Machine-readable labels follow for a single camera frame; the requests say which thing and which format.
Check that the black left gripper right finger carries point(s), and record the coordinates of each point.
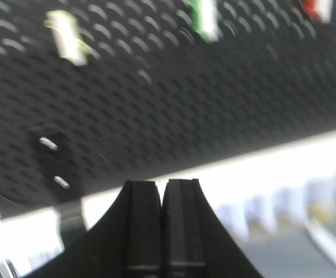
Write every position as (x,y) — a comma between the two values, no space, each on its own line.
(194,242)

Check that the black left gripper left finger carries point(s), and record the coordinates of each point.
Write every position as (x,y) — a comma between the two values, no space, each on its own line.
(125,242)

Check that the left black pegboard clamp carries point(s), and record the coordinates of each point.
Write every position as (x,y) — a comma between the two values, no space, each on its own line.
(56,162)

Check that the black perforated pegboard panel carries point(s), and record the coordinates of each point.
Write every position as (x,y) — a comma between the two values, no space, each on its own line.
(154,97)

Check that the white yellow rocker switch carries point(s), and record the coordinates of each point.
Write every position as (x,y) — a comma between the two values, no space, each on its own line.
(66,32)

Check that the white green rocker switch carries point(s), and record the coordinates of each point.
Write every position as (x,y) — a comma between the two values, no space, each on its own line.
(204,16)

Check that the white red rocker switch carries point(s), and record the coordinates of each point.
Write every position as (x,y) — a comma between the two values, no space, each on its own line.
(319,11)

